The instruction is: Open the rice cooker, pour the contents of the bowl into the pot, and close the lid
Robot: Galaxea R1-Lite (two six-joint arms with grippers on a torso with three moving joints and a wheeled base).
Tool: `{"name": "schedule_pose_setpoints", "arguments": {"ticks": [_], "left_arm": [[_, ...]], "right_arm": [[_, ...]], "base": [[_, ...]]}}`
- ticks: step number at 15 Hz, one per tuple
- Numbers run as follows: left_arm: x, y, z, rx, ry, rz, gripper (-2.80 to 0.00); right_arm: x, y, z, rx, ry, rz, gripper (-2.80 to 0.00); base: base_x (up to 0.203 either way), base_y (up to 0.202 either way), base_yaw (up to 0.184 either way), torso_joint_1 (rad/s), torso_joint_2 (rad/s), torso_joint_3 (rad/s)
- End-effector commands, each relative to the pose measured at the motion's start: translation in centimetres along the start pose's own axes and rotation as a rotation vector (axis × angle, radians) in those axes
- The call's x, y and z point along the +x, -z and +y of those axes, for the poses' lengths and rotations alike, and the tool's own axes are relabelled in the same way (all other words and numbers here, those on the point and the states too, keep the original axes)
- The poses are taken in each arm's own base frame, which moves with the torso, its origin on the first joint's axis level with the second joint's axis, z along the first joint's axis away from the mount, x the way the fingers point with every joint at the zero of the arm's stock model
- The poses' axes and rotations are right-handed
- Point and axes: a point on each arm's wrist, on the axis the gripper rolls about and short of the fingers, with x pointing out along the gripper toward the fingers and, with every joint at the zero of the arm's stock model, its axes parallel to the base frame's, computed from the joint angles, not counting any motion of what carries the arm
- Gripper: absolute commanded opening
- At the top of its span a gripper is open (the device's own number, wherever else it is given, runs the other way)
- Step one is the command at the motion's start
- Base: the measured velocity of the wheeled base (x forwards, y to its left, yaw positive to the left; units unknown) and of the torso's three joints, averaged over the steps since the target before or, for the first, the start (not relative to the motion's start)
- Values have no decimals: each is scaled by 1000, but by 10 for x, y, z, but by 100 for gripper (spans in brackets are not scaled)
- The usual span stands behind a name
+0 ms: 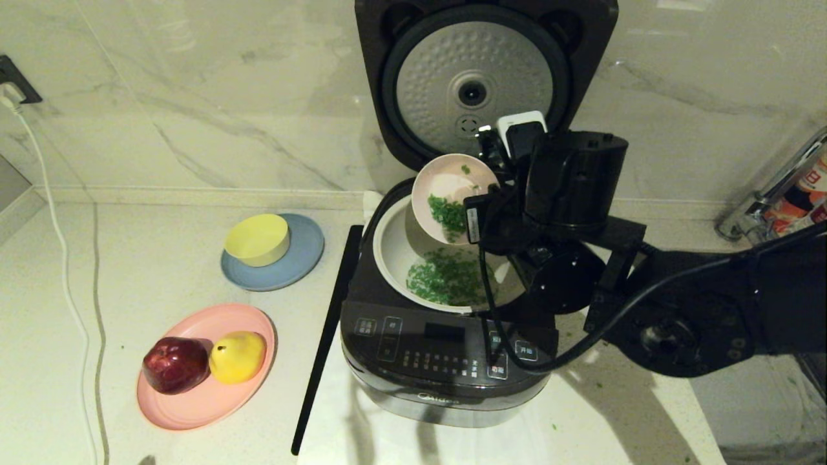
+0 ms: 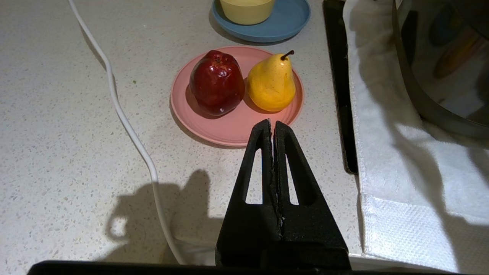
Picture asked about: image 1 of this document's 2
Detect pale pink bowl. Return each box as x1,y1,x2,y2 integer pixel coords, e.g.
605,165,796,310
411,153,501,246

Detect black rice cooker lid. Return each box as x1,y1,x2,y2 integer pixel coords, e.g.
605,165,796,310
354,0,620,186

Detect white inner pot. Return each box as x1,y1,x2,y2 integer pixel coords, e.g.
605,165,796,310
372,186,543,315

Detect black rice cooker body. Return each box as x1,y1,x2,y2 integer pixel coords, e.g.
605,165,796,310
339,178,560,429

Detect yellow bowl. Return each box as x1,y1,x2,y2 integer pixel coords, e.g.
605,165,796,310
224,214,291,268

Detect green chopped vegetables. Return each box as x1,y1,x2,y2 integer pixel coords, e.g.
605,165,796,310
406,249,498,306

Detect blue plate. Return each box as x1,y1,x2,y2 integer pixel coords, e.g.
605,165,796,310
220,213,326,293

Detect black tray edge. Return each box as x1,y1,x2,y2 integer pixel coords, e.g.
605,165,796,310
290,224,364,457

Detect chrome faucet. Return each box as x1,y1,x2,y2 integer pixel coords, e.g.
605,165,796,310
715,126,827,246

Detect yellow pear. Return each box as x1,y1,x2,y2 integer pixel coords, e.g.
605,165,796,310
207,330,267,386

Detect red white label bottle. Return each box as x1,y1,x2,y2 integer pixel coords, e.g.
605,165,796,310
772,152,827,233

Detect white cloth in sink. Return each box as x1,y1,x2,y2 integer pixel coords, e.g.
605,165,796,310
688,362,827,456

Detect stainless steel sink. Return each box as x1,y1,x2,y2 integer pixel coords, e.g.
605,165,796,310
685,352,827,465

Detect red apple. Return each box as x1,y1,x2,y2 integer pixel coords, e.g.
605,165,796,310
142,336,213,395

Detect pink plate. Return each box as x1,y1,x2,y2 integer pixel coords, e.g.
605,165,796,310
136,303,277,432

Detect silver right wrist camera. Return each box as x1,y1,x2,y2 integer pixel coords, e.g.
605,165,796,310
496,110,549,159

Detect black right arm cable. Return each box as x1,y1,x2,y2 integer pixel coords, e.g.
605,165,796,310
478,220,827,375

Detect white power cable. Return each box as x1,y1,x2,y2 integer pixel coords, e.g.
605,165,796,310
0,87,108,465

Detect black wall socket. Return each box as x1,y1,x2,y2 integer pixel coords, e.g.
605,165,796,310
0,55,41,105

